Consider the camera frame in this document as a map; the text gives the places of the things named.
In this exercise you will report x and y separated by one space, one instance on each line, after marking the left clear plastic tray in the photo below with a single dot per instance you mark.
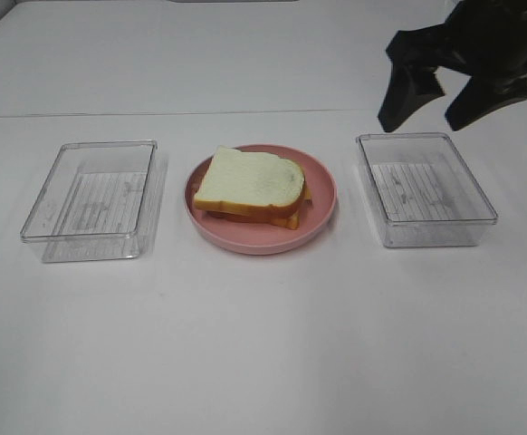
98 202

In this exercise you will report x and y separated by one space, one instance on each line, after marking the bread slice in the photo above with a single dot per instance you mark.
253 184
292 222

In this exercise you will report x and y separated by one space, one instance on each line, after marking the pink round plate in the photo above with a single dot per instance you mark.
266 239

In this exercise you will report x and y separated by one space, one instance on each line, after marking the clear plastic tray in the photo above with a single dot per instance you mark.
421 191
98 202

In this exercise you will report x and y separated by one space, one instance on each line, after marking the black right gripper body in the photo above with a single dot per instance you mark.
483 39

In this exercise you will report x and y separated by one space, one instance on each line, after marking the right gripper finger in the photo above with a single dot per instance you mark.
480 98
411 86

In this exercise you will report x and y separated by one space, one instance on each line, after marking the right clear plastic tray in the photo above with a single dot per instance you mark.
421 191

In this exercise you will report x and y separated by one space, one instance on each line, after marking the pink ham slice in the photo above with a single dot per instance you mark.
230 216

